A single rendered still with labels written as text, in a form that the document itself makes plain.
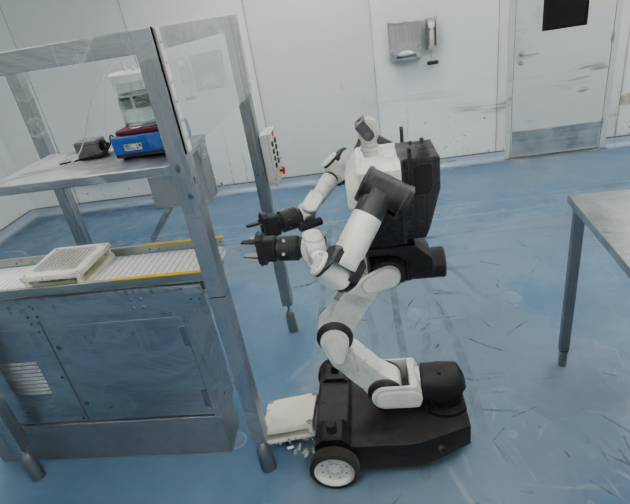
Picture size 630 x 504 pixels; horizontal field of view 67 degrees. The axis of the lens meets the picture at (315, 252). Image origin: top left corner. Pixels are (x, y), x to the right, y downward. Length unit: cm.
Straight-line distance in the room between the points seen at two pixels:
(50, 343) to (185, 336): 58
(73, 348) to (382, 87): 387
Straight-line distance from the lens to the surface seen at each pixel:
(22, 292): 207
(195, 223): 155
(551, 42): 539
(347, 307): 181
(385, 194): 137
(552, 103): 551
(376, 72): 507
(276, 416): 232
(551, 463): 228
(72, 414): 249
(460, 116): 527
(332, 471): 211
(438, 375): 207
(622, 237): 194
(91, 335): 213
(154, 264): 196
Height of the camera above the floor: 174
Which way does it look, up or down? 27 degrees down
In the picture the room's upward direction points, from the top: 10 degrees counter-clockwise
